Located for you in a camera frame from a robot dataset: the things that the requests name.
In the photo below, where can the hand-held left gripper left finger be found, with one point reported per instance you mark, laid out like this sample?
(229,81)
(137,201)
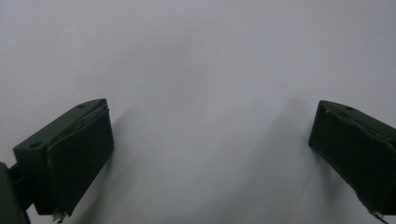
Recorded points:
(74,161)

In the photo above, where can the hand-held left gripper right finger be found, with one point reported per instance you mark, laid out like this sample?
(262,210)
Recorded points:
(358,155)

